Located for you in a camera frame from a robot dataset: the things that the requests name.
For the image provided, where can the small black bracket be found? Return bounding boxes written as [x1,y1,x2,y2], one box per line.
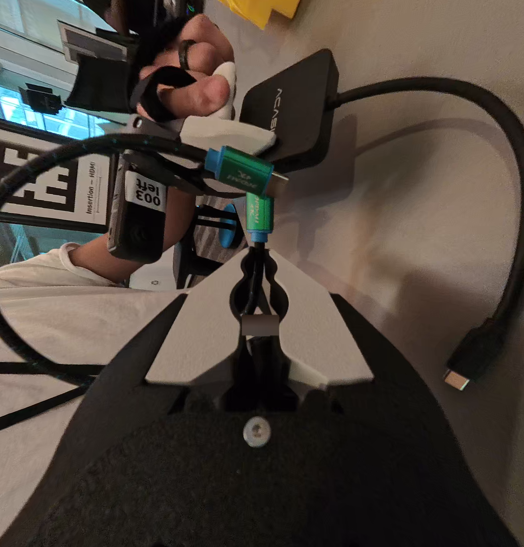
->
[18,83,62,115]

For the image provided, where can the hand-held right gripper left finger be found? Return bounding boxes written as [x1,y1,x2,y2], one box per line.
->
[145,247,251,406]

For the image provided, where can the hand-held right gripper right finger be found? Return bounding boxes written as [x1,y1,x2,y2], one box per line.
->
[262,248,375,404]

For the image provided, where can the yellow plastic bin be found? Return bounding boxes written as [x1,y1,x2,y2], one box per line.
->
[218,0,302,31]

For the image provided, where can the person's left hand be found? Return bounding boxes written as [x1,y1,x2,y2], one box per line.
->
[138,13,235,125]

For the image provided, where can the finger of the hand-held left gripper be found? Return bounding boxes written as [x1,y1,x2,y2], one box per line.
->
[129,115,278,157]
[125,152,250,198]

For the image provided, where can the black framed sign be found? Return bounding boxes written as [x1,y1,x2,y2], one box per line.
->
[0,115,119,235]

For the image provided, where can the blue round disc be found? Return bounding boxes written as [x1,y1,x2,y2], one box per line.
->
[221,204,242,249]

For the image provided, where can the black braided cable green plugs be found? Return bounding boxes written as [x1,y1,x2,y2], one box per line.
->
[0,133,289,434]

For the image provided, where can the black ring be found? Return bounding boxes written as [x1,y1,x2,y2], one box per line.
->
[179,39,198,70]

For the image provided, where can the person's white shirt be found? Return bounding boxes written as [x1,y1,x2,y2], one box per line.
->
[0,243,190,526]

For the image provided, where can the thick black hub cable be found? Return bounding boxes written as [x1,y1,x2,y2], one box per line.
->
[328,77,524,392]

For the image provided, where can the person's left forearm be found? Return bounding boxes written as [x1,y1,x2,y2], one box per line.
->
[70,194,198,285]

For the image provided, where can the white bin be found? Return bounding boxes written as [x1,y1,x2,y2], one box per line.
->
[129,268,178,292]

